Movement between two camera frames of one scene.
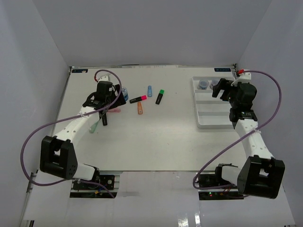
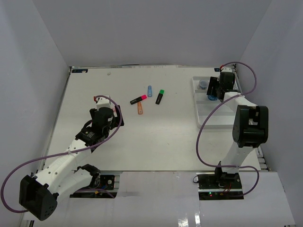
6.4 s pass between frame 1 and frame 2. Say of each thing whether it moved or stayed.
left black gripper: moved
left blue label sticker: stayed
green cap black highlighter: stayed
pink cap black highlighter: stayed
